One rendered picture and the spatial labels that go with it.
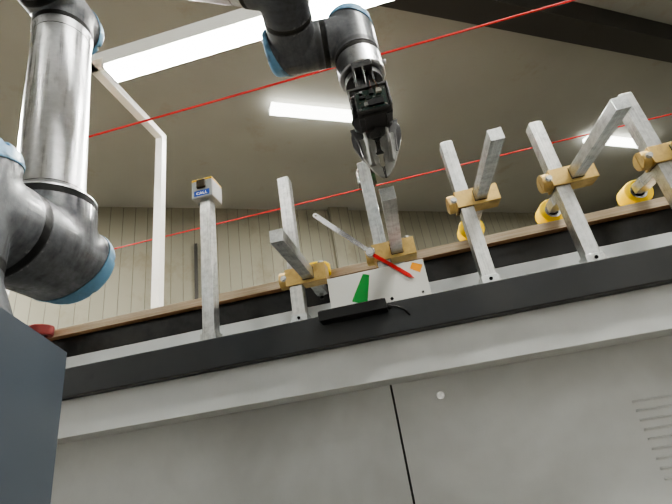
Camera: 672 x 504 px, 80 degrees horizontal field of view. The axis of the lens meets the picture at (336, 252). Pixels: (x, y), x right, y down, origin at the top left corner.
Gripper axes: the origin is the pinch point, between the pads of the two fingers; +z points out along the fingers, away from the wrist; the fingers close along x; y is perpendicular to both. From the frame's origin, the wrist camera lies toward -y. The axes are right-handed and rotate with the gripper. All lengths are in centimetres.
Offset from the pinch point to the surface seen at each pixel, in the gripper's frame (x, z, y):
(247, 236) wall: -172, -209, -402
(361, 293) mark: -10.6, 8.6, -39.9
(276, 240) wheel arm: -24.7, 1.1, -14.2
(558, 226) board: 50, -5, -58
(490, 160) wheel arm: 25.0, -10.3, -20.7
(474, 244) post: 20.7, 1.7, -40.0
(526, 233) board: 41, -5, -58
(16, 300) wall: -393, -134, -289
